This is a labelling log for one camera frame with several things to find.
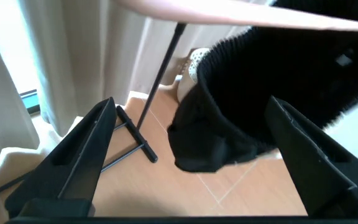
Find window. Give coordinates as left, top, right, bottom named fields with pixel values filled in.
left=0, top=0, right=40, bottom=115

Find black clothes rack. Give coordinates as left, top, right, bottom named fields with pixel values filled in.
left=0, top=22, right=188, bottom=203

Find pink clothes hanger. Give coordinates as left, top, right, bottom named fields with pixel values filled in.
left=113, top=0, right=358, bottom=34

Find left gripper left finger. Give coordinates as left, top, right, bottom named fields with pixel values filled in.
left=4, top=96, right=118, bottom=218

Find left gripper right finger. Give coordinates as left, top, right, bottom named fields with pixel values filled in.
left=264, top=95, right=358, bottom=218

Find black shorts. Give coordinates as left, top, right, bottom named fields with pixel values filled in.
left=166, top=0, right=358, bottom=174

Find white laundry basket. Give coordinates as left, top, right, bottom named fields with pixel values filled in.
left=177, top=47, right=211, bottom=103

